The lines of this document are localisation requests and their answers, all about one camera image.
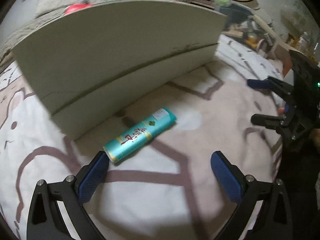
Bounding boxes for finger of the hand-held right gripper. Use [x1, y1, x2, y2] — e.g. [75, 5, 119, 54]
[251, 114, 290, 133]
[247, 76, 295, 100]

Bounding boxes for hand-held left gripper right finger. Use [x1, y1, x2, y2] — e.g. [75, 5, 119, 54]
[210, 150, 293, 240]

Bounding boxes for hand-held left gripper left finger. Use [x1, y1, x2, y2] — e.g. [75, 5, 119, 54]
[26, 150, 110, 240]

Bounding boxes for teal cylindrical tube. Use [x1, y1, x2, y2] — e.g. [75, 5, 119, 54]
[103, 108, 177, 165]

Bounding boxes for white cardboard box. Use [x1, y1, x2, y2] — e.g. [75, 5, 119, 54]
[12, 0, 228, 140]

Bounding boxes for red packet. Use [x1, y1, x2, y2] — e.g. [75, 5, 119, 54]
[64, 3, 92, 15]

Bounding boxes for cream wooden roller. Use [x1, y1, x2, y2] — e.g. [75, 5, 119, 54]
[252, 15, 278, 43]

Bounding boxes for clear plastic bin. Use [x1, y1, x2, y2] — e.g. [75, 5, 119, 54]
[211, 0, 275, 55]

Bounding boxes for bunny printed blanket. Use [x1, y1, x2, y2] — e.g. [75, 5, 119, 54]
[0, 34, 295, 240]

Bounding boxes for dark grey cloth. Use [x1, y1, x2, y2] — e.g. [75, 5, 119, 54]
[222, 4, 250, 24]

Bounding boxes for small fluffy beige pillow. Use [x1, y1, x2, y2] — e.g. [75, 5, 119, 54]
[34, 0, 84, 18]

